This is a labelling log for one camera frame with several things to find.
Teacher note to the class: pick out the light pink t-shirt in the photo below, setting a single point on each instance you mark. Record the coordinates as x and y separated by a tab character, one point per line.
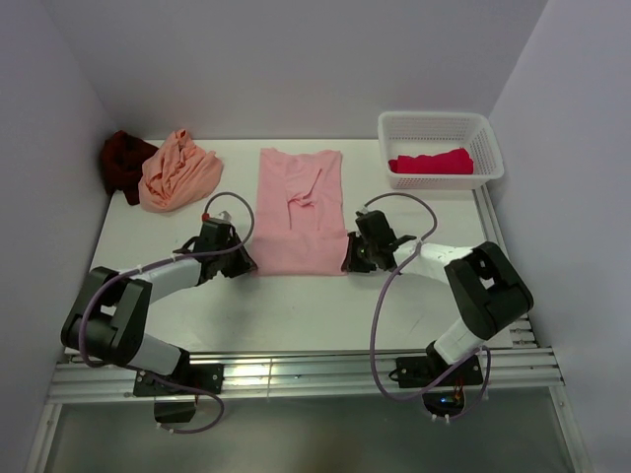
299	225

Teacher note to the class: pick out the aluminium frame rails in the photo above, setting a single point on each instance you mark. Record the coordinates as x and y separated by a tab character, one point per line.
308	336

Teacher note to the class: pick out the peach orange t-shirt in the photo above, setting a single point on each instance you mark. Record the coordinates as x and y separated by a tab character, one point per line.
178	174

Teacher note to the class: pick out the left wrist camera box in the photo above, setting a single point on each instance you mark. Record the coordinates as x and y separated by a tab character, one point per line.
223	216

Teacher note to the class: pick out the white plastic basket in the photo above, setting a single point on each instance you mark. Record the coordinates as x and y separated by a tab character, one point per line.
414	133

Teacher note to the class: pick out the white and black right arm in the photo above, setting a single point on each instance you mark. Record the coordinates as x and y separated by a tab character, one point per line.
488	291

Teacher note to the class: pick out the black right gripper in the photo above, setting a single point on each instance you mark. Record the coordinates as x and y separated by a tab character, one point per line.
351	263

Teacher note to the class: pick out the dark maroon t-shirt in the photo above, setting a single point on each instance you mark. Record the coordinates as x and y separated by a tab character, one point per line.
121	159

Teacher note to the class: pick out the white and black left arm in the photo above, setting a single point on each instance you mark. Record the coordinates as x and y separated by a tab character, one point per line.
107	321

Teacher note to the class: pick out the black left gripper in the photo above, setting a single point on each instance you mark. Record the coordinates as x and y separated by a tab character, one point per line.
245	264

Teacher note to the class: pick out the red rolled t-shirt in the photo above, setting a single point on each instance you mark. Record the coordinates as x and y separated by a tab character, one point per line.
456	162

